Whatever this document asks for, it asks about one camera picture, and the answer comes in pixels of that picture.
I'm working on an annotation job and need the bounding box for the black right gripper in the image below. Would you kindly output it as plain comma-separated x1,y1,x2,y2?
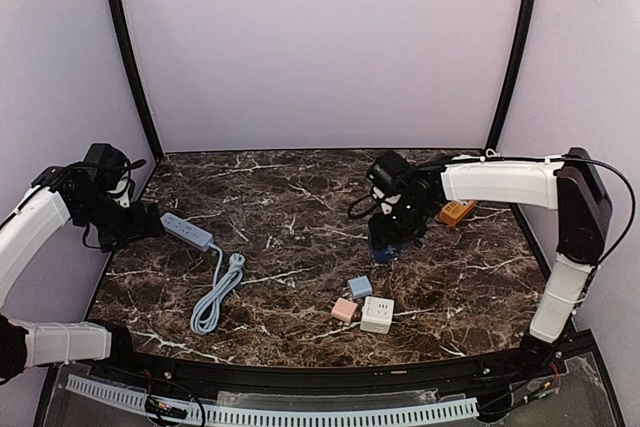
368,197,431,251

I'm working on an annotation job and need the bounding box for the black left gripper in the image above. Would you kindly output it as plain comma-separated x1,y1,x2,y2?
77,190,164,252

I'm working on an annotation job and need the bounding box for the dark blue cube socket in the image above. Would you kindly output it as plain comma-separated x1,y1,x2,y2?
373,244,399,265

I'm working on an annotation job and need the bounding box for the orange power strip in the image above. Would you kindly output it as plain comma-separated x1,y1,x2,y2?
438,201,478,227

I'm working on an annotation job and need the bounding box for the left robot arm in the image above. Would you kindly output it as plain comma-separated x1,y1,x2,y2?
1,162,163,383

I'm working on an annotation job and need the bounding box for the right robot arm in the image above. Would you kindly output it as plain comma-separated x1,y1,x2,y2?
366,147,637,381

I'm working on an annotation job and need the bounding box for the light blue charger plug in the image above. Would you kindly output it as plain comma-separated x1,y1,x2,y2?
347,276,373,299

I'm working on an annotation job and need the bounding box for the pink charger plug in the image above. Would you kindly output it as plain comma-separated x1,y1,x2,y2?
331,298,359,323

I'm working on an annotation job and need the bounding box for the grey-blue power strip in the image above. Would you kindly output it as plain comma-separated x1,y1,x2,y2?
160,212,214,252

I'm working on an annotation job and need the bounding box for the white cube socket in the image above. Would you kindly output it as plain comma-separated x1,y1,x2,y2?
360,296,395,334

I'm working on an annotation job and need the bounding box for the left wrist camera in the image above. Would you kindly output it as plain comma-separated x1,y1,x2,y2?
83,143,146,191

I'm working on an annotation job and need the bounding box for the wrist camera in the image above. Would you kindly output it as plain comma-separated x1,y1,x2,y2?
365,151,413,199
83,143,146,191

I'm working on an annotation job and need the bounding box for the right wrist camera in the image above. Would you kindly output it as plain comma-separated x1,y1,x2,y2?
365,151,413,199

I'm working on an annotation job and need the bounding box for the grey-blue coiled cable with plug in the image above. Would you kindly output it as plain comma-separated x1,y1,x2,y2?
190,241,247,336

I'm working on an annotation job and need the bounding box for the black front table rail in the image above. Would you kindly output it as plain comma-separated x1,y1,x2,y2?
90,319,576,398

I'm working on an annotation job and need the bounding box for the light blue slotted cable duct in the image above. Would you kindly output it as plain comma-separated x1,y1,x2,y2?
65,374,479,426

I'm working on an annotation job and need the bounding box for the black right frame post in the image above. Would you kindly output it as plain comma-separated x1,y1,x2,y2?
484,0,535,150

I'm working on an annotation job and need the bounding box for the black frame post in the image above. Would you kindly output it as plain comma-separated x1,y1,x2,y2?
107,0,164,162
484,0,535,150

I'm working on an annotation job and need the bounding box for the black left frame post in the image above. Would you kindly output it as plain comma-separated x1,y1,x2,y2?
107,0,164,162

